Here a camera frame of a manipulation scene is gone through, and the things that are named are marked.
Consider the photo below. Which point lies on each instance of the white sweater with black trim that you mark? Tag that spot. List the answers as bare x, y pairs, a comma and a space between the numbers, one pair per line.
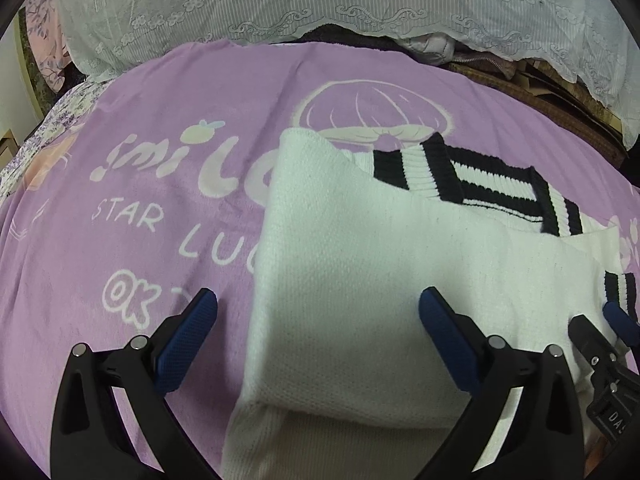
350, 285

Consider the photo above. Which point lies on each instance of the purple printed blanket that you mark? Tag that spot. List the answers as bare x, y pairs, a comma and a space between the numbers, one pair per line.
150, 160

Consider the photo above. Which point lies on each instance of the purple floral bed sheet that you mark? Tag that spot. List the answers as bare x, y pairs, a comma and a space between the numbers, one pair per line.
50, 125

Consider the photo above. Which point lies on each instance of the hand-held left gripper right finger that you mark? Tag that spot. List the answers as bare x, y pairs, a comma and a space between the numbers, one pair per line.
450, 345

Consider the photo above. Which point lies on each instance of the wooden bedside furniture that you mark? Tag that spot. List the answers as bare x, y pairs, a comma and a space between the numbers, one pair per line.
7, 142

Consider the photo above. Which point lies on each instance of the pink floral cloth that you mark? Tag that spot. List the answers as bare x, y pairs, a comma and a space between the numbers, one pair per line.
45, 35

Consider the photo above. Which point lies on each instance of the white quilted cloth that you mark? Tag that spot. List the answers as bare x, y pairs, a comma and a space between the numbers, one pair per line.
430, 45

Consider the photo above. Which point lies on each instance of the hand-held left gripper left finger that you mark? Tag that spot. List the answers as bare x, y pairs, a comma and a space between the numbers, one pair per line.
187, 340

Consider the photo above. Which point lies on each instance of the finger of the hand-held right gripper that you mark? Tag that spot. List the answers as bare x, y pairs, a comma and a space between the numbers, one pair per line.
590, 337
622, 320

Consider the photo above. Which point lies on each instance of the brown woven mat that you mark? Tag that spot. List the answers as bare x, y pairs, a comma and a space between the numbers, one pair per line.
550, 100

